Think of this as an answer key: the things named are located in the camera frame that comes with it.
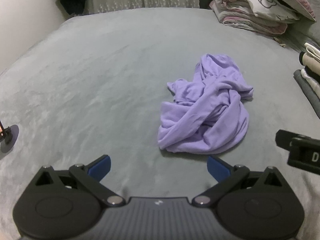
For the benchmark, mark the purple pants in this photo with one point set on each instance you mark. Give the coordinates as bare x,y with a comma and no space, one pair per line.
200,120

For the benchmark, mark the smartphone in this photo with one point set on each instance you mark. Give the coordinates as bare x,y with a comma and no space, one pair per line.
1,130

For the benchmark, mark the beige folded garment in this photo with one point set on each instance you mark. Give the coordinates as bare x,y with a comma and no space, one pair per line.
308,62

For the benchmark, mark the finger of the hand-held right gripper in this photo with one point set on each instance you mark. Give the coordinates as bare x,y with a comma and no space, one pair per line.
283,140

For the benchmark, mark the white folded garment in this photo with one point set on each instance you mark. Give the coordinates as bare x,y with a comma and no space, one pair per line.
311,83
313,51

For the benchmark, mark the black folded garment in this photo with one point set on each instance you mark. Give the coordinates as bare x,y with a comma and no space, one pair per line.
312,72

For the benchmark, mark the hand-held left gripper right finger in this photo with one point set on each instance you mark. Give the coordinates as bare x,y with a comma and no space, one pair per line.
217,167

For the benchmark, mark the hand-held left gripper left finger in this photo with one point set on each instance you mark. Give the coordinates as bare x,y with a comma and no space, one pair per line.
101,166

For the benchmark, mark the phone holder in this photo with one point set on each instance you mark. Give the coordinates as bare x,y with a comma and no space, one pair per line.
11,135

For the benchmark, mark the folded floral quilt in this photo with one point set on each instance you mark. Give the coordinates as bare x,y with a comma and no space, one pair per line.
250,17

